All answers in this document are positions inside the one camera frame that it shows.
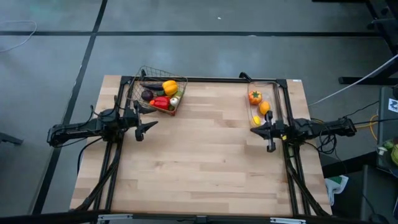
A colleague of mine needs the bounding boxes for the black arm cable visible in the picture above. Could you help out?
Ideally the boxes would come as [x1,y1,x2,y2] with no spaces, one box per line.
[76,136,104,175]

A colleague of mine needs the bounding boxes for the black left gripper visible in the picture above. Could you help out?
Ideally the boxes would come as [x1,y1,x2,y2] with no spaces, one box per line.
[121,100,159,142]

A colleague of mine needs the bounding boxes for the wire basket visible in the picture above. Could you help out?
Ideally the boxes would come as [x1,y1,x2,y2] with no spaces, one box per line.
[126,65,188,116]

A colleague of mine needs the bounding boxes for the white and green bag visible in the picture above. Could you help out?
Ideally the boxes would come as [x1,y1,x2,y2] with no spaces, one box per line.
[324,175,349,207]

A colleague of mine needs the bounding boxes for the orange citrus fruit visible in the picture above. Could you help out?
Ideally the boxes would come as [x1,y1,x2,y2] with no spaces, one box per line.
[258,100,271,116]

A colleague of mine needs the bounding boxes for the black stand foot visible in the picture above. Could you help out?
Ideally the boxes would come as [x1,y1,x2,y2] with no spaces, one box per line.
[0,132,24,146]

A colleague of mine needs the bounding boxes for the long white cable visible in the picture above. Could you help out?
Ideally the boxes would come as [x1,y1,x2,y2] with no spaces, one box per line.
[307,54,398,107]

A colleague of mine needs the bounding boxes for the dark green poblano pepper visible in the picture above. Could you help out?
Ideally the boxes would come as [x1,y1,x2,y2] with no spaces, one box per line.
[139,81,164,91]

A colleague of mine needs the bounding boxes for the black cable bundle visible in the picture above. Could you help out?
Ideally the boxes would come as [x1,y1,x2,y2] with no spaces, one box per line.
[306,118,346,156]

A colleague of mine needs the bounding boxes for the clear plastic bin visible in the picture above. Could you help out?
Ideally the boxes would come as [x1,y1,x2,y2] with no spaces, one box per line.
[247,80,282,128]

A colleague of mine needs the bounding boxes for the grey side cart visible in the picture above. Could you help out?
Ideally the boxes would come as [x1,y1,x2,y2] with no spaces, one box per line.
[376,86,398,175]

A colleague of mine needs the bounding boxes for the yellow cable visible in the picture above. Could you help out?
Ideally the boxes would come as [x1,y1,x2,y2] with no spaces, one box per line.
[354,114,379,141]

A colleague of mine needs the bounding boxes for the white floor cable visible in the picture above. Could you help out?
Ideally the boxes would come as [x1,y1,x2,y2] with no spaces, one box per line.
[0,20,38,53]

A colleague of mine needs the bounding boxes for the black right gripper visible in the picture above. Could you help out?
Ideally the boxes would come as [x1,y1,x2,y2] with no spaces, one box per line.
[250,110,289,153]

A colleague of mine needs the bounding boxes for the black table frame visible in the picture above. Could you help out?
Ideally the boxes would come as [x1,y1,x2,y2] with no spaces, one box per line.
[70,74,332,218]

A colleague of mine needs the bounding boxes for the orange tomato toy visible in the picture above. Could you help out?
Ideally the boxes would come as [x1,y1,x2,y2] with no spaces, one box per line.
[248,90,263,105]

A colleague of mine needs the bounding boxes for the yellow bell pepper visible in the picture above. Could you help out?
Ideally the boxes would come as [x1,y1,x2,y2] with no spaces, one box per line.
[162,80,179,96]

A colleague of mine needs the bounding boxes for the black floor stand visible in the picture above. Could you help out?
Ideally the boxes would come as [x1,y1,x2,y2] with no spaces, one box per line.
[312,0,398,85]

